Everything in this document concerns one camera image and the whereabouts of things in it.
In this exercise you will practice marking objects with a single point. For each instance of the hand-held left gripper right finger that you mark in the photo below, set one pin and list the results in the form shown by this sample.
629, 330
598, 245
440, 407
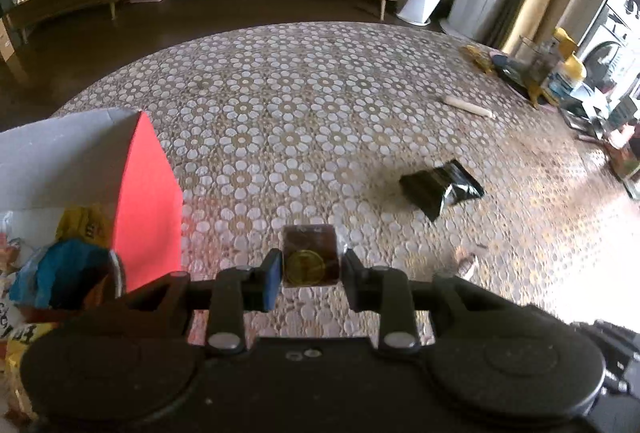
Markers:
351, 278

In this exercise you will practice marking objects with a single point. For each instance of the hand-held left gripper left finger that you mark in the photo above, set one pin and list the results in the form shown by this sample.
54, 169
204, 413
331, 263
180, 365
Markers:
272, 278

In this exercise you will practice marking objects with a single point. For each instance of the small brown snack packet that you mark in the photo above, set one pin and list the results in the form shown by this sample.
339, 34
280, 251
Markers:
310, 260

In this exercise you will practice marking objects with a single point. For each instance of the red cardboard box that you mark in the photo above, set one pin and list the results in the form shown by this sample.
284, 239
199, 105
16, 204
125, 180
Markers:
147, 193

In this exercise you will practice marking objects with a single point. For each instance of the yellow candy packet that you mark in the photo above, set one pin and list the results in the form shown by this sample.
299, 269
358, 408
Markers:
82, 224

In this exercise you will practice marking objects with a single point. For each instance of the blue snack packet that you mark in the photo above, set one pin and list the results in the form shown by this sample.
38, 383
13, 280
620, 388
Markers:
60, 270

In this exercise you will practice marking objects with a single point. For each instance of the white snack packet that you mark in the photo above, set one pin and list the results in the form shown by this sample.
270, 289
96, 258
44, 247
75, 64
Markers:
5, 308

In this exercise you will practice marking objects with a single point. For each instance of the small candy wrapper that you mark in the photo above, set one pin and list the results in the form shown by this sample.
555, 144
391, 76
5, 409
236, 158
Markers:
469, 259

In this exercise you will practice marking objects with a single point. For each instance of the black snack packet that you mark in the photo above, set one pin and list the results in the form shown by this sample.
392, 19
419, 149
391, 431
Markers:
442, 188

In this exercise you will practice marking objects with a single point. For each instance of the wooden stick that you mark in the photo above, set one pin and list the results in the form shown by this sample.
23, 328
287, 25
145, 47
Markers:
467, 107

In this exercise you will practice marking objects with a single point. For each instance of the grey storage tray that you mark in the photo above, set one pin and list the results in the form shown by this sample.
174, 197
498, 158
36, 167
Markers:
595, 108

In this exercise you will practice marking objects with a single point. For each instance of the yellow wrapper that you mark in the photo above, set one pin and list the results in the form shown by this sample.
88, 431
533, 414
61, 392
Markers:
476, 58

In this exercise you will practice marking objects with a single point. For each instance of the yellow-lid plastic jar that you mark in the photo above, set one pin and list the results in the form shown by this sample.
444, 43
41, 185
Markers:
567, 75

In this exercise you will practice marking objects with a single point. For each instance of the washing machine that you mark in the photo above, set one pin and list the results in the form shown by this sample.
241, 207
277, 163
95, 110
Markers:
612, 28

